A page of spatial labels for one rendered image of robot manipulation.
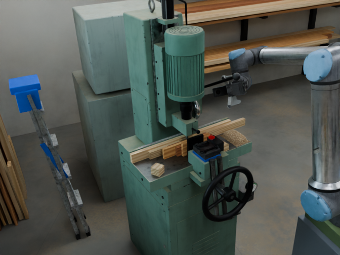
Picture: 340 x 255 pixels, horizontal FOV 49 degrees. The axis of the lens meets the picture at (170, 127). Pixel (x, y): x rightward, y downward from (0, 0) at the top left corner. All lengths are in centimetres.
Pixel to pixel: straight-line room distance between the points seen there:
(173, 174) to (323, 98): 72
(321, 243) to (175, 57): 113
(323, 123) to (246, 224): 136
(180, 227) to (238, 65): 88
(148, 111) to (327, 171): 90
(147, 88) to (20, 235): 156
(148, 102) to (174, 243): 74
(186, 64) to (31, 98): 95
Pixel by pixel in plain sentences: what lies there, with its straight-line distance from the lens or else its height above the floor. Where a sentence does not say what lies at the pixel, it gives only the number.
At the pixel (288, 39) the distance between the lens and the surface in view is 466.
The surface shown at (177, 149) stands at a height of 94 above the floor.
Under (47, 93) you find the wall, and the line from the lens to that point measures 405.
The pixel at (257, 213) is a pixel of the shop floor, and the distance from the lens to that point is 288.
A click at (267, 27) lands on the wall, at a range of 483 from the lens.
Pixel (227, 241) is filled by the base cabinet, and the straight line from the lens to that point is 227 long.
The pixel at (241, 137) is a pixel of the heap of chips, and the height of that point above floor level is 93.
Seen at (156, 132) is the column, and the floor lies 92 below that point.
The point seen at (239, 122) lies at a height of 93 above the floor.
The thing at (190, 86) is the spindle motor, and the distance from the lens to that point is 167.
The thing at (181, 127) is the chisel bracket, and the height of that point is 102.
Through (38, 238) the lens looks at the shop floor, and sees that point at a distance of 288.
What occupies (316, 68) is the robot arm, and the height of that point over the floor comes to 140.
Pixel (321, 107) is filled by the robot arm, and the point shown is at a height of 124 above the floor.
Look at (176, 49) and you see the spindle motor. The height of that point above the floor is 143.
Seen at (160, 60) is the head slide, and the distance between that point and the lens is 177.
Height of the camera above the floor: 191
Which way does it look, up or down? 29 degrees down
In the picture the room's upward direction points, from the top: 3 degrees counter-clockwise
